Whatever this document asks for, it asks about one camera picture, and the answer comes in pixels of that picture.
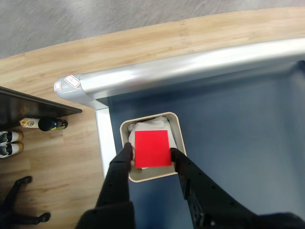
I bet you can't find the red cube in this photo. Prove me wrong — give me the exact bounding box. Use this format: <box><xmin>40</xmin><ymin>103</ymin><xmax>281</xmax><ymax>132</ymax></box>
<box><xmin>134</xmin><ymin>130</ymin><xmax>173</xmax><ymax>169</ymax></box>

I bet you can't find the pale metal table frame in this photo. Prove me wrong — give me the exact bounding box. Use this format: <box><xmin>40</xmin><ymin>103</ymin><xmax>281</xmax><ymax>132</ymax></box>
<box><xmin>53</xmin><ymin>35</ymin><xmax>305</xmax><ymax>179</ymax></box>

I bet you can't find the black office chair base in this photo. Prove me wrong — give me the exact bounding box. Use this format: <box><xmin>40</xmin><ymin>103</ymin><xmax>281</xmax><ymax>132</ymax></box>
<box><xmin>0</xmin><ymin>176</ymin><xmax>52</xmax><ymax>226</ymax></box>

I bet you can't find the gold capped bottle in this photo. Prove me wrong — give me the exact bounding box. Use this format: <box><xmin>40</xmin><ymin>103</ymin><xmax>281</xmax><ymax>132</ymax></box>
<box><xmin>19</xmin><ymin>118</ymin><xmax>40</xmax><ymax>129</ymax></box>

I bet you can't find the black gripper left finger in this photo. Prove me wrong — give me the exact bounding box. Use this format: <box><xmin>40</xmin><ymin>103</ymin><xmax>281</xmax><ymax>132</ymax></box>
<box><xmin>77</xmin><ymin>142</ymin><xmax>136</xmax><ymax>229</ymax></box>

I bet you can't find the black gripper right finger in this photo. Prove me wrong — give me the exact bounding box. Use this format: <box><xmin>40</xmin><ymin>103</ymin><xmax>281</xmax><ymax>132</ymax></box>
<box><xmin>169</xmin><ymin>147</ymin><xmax>260</xmax><ymax>229</ymax></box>

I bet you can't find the white black shoe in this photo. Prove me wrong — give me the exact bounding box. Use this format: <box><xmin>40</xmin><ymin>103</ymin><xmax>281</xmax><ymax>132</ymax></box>
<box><xmin>0</xmin><ymin>142</ymin><xmax>24</xmax><ymax>159</ymax></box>
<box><xmin>0</xmin><ymin>130</ymin><xmax>24</xmax><ymax>145</ymax></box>

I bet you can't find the black spray can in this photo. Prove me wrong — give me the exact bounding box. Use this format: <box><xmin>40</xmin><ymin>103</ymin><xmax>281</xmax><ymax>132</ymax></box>
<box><xmin>38</xmin><ymin>116</ymin><xmax>69</xmax><ymax>132</ymax></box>

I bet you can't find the beige open box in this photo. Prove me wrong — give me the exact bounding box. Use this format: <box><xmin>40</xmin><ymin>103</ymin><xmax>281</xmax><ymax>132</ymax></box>
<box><xmin>120</xmin><ymin>111</ymin><xmax>187</xmax><ymax>184</ymax></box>

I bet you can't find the dark brown shelf board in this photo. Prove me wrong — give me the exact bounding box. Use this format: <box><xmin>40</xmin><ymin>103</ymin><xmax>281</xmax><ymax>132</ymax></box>
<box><xmin>0</xmin><ymin>85</ymin><xmax>83</xmax><ymax>131</ymax></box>

